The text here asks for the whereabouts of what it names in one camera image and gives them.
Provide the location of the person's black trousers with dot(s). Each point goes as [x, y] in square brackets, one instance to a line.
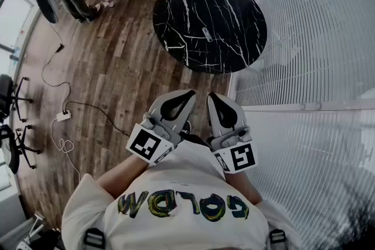
[199, 140]

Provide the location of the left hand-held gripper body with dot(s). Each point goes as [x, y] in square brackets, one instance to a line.
[146, 145]

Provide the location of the person's right forearm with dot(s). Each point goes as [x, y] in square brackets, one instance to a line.
[243, 188]

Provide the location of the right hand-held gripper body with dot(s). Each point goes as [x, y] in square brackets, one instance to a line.
[240, 156]

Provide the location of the small blue grey tool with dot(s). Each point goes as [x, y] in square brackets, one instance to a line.
[207, 34]

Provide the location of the black power adapter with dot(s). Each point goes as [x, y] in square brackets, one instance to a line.
[59, 47]

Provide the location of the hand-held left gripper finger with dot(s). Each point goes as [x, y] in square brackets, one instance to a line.
[156, 105]
[187, 117]

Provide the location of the white power strip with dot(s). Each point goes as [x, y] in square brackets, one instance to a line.
[63, 116]

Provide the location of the dark round stool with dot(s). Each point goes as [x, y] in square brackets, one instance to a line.
[48, 8]

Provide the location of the person's left forearm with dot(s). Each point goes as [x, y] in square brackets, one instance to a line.
[123, 178]

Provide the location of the white printed t-shirt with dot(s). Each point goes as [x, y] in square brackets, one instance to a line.
[181, 184]

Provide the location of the black swivel chair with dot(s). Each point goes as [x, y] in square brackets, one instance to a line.
[14, 149]
[7, 93]

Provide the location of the person's black shoe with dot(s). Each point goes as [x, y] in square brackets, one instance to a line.
[186, 127]

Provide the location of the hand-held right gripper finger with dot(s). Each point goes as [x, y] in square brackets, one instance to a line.
[241, 120]
[213, 123]

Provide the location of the round black marble table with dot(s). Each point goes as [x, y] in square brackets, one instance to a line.
[222, 8]

